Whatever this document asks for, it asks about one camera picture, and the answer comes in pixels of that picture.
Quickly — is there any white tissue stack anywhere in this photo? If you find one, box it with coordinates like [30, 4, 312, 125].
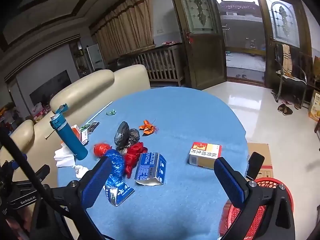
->
[53, 144, 75, 167]

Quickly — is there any cardboard box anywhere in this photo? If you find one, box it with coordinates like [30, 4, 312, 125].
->
[246, 142, 274, 180]

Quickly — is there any striped towel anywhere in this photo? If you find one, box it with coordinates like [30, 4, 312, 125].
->
[281, 44, 293, 78]

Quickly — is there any red plastic bag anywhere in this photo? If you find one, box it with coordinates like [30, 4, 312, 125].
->
[124, 142, 148, 179]

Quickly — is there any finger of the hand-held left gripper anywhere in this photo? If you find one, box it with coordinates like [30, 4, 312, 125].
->
[0, 152, 27, 170]
[25, 164, 50, 184]

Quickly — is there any red plastic basket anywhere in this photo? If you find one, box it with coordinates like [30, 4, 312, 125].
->
[219, 177, 294, 238]

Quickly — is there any black television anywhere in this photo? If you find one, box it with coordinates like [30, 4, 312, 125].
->
[29, 70, 73, 105]

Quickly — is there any beige curtain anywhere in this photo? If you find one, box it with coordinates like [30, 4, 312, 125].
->
[91, 0, 154, 59]

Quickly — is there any dark display cabinet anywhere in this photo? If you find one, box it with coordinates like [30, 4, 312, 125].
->
[70, 40, 88, 78]

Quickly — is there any black cable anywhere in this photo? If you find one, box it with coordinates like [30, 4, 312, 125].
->
[0, 127, 105, 240]

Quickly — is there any red plastic wrapper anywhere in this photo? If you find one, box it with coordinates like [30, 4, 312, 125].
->
[94, 142, 112, 157]

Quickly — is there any wooden crib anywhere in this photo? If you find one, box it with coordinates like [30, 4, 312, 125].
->
[130, 44, 185, 87]

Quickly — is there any blue paper carton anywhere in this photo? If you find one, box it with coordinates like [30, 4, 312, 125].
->
[134, 152, 167, 186]

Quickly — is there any pink plastic bag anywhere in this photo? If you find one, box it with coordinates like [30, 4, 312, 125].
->
[31, 102, 44, 117]

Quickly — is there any wooden glass door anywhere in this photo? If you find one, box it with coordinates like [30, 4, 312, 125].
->
[170, 0, 228, 90]
[257, 0, 313, 88]

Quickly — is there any cream leather sofa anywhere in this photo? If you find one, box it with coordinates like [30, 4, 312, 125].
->
[0, 64, 151, 230]

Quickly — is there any black plastic bag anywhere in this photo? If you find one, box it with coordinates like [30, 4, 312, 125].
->
[114, 121, 140, 153]

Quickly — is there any black chair back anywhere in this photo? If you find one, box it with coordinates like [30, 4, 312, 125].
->
[246, 152, 265, 180]

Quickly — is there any white thin stick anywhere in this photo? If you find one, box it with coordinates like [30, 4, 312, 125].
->
[87, 101, 113, 125]

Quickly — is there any metal frame chair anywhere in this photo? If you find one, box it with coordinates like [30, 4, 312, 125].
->
[271, 44, 313, 108]

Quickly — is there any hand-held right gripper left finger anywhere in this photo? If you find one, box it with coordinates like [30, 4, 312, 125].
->
[29, 156, 115, 240]

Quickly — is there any orange wrapper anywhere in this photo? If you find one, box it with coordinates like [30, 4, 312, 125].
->
[139, 119, 160, 136]

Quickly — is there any yellow carton box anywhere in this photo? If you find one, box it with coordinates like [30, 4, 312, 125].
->
[308, 90, 320, 122]

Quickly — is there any blue foil packet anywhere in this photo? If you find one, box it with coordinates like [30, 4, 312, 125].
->
[104, 149, 135, 207]

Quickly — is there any orange white medicine box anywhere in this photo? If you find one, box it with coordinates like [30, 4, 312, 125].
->
[189, 142, 222, 170]

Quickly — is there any teal insulated bottle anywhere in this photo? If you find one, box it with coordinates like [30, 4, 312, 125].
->
[49, 103, 88, 160]

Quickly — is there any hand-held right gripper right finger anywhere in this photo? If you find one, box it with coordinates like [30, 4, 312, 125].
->
[214, 156, 297, 240]

